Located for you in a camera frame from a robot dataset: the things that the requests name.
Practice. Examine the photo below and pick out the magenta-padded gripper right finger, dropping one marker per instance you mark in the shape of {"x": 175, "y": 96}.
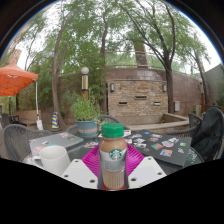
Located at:
{"x": 145, "y": 170}

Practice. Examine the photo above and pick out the green-capped coffee drink bottle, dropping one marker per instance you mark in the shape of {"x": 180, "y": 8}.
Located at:
{"x": 113, "y": 156}

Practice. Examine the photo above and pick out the orange patio umbrella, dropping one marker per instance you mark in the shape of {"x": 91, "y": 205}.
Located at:
{"x": 16, "y": 80}

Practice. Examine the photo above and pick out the dark-trunked tree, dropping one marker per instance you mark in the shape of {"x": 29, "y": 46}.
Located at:
{"x": 170, "y": 90}

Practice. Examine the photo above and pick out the white ceramic mug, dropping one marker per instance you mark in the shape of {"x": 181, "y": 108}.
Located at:
{"x": 55, "y": 160}

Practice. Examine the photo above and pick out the black laptop with stickers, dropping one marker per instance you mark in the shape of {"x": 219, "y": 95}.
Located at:
{"x": 160, "y": 146}

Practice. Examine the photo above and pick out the green plant in teal pot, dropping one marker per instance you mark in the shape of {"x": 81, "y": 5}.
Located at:
{"x": 86, "y": 115}

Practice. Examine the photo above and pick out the black jacket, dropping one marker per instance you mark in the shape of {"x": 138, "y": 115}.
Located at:
{"x": 210, "y": 133}

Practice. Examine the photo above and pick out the blue yellow striped cone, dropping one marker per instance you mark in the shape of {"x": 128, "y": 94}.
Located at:
{"x": 55, "y": 121}

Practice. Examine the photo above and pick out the grey wall utility box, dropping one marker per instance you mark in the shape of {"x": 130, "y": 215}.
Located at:
{"x": 176, "y": 106}

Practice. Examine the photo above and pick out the grey laptop with stickers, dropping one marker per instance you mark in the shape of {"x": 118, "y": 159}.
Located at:
{"x": 56, "y": 140}

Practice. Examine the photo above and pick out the small colourful printed card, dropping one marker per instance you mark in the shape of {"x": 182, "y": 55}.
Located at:
{"x": 90, "y": 145}

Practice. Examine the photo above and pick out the globe-topped lamp post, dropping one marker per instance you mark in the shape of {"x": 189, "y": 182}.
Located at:
{"x": 85, "y": 83}

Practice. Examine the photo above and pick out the black wall lantern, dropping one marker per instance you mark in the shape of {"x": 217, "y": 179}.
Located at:
{"x": 112, "y": 87}
{"x": 164, "y": 88}

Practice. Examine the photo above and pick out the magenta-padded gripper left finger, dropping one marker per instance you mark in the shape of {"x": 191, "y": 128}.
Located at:
{"x": 81, "y": 171}

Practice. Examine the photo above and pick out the leaning grey-trunked tree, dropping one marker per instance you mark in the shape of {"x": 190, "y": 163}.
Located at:
{"x": 55, "y": 93}

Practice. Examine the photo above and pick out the white printed paper sheet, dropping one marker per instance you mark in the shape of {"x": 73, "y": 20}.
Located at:
{"x": 127, "y": 133}

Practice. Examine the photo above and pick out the stone brick fountain wall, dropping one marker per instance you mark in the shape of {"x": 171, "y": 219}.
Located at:
{"x": 140, "y": 100}

